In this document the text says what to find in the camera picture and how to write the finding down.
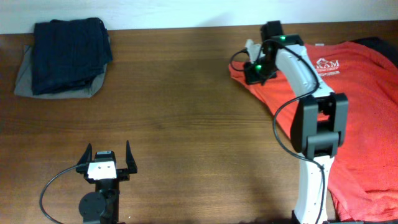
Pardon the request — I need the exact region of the black printed t-shirt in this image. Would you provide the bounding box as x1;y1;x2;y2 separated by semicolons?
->
352;37;397;67

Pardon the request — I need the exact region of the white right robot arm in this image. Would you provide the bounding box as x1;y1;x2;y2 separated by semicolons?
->
243;21;349;223

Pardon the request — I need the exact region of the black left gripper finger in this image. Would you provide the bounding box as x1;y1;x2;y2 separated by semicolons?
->
77;143;92;165
126;140;137;170

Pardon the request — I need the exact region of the folded grey garment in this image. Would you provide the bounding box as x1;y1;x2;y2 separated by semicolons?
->
14;46;107;100

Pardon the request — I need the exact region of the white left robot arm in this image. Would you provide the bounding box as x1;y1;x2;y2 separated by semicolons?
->
76;142;137;224

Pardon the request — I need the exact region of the red printed t-shirt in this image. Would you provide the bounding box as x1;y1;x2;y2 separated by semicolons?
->
229;42;397;223

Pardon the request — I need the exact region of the folded navy blue garment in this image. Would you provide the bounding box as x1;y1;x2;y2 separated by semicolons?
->
32;17;113;95

